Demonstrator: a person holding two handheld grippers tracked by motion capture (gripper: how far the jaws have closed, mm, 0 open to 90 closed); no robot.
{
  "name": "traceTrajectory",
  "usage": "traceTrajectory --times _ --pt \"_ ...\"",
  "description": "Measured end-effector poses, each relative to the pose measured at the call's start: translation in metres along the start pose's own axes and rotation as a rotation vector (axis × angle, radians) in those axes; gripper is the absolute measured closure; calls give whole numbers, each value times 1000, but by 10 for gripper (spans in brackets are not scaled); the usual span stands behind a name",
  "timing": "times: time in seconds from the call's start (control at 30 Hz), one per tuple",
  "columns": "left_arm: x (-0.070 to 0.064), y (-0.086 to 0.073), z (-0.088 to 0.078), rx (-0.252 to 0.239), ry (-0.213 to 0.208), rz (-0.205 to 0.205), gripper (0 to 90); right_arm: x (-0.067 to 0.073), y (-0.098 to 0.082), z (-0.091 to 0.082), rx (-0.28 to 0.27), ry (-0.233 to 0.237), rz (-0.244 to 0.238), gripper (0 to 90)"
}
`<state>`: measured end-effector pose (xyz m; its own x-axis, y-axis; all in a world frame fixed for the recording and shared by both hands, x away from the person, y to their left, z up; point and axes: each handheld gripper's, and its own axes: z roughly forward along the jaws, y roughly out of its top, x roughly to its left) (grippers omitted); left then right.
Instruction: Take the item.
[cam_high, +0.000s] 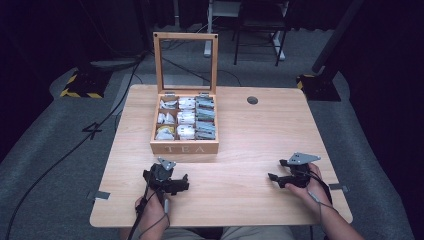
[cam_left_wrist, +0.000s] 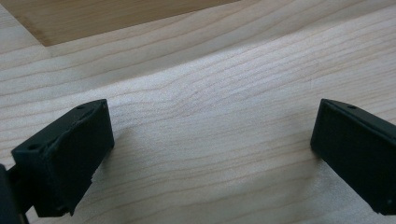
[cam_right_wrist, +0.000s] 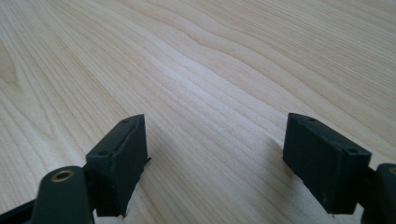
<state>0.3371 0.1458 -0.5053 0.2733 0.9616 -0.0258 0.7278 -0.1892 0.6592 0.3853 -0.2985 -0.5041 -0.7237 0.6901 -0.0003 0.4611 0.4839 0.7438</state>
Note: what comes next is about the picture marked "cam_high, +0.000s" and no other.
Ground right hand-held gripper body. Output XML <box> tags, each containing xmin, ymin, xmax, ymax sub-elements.
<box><xmin>282</xmin><ymin>152</ymin><xmax>322</xmax><ymax>190</ymax></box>

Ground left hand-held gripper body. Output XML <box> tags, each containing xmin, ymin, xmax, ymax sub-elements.
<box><xmin>142</xmin><ymin>156</ymin><xmax>181</xmax><ymax>197</ymax></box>

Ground wooden tea box with lid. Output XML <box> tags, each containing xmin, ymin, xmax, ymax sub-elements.
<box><xmin>149</xmin><ymin>31</ymin><xmax>220</xmax><ymax>155</ymax></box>

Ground person's right hand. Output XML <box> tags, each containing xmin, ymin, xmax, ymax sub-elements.
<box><xmin>284</xmin><ymin>162</ymin><xmax>333</xmax><ymax>216</ymax></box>

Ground person's left hand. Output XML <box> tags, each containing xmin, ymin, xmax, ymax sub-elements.
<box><xmin>134</xmin><ymin>188</ymin><xmax>171</xmax><ymax>232</ymax></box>

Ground grey tape piece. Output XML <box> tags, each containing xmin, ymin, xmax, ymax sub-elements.
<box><xmin>87</xmin><ymin>190</ymin><xmax>112</xmax><ymax>201</ymax></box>
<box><xmin>328</xmin><ymin>183</ymin><xmax>350</xmax><ymax>194</ymax></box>

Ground person's left leg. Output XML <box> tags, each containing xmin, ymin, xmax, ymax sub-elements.
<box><xmin>119</xmin><ymin>226</ymin><xmax>198</xmax><ymax>240</ymax></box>

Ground group of white tea bags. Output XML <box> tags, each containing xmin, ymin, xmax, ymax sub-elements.
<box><xmin>155</xmin><ymin>99</ymin><xmax>179</xmax><ymax>141</ymax></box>

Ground row of white tea packets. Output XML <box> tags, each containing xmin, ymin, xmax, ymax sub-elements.
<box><xmin>176</xmin><ymin>96</ymin><xmax>197</xmax><ymax>141</ymax></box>

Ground row of grey-blue tea packets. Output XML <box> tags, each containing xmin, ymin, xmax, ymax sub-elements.
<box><xmin>194</xmin><ymin>95</ymin><xmax>217</xmax><ymax>141</ymax></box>

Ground black stand with striped base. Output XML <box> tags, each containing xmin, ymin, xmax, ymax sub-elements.
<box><xmin>295</xmin><ymin>0</ymin><xmax>365</xmax><ymax>102</ymax></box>

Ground black stand base yellow stripes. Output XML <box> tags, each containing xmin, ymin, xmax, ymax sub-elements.
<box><xmin>59</xmin><ymin>67</ymin><xmax>113</xmax><ymax>100</ymax></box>

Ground thin grey left gripper cable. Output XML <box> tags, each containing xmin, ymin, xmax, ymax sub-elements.
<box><xmin>138</xmin><ymin>196</ymin><xmax>171</xmax><ymax>240</ymax></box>

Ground thin grey gripper cable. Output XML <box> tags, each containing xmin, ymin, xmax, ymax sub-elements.
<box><xmin>138</xmin><ymin>196</ymin><xmax>171</xmax><ymax>240</ymax></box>
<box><xmin>308</xmin><ymin>189</ymin><xmax>339</xmax><ymax>225</ymax></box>

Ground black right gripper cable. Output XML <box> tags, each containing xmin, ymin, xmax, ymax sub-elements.
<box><xmin>308</xmin><ymin>170</ymin><xmax>334</xmax><ymax>205</ymax></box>

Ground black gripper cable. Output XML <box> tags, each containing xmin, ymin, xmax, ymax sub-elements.
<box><xmin>127</xmin><ymin>178</ymin><xmax>150</xmax><ymax>240</ymax></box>
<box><xmin>308</xmin><ymin>170</ymin><xmax>334</xmax><ymax>205</ymax></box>

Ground thin grey right gripper cable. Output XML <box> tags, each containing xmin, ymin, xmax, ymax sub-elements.
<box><xmin>308</xmin><ymin>189</ymin><xmax>339</xmax><ymax>225</ymax></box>

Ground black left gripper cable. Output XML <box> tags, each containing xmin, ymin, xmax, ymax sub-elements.
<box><xmin>127</xmin><ymin>178</ymin><xmax>150</xmax><ymax>240</ymax></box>

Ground long black floor cable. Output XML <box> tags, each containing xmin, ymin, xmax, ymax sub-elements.
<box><xmin>3</xmin><ymin>49</ymin><xmax>148</xmax><ymax>240</ymax></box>

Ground black metal chair frame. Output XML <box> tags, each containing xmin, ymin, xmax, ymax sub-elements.
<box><xmin>232</xmin><ymin>0</ymin><xmax>290</xmax><ymax>67</ymax></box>

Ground white desk leg frame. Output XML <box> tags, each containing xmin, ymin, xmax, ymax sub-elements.
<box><xmin>203</xmin><ymin>0</ymin><xmax>286</xmax><ymax>62</ymax></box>

